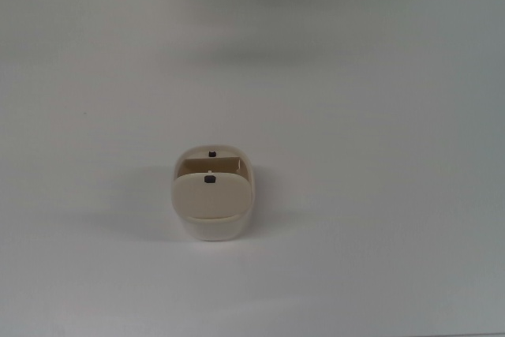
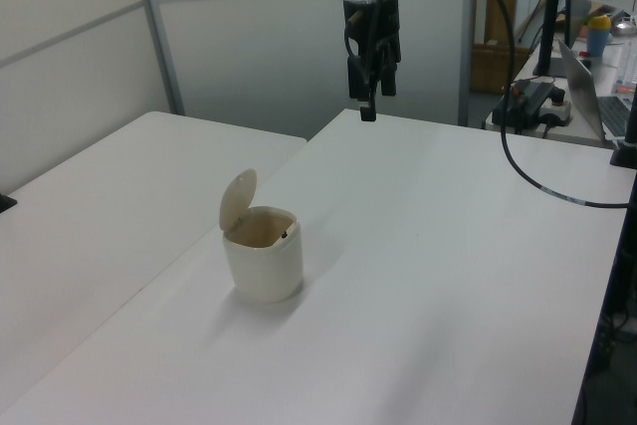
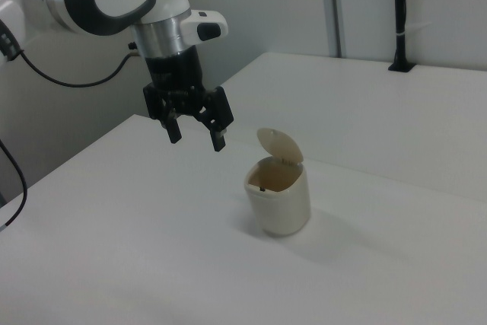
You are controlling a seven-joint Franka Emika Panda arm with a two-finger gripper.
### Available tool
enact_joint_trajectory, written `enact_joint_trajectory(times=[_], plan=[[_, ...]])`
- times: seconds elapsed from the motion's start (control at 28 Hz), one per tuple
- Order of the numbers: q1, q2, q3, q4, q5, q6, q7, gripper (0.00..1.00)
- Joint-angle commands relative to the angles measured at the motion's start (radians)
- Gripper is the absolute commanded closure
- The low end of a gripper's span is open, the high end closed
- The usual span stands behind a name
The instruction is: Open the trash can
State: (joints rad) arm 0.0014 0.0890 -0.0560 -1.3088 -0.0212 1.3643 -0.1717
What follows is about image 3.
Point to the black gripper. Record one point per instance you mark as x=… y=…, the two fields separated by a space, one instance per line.
x=175 y=74

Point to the small white lidded trash can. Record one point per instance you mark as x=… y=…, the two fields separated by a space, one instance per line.
x=279 y=207

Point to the black pole with clamp base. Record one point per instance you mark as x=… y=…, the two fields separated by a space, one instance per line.
x=400 y=16

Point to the grey partition post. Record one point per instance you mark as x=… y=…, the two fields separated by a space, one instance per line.
x=335 y=9

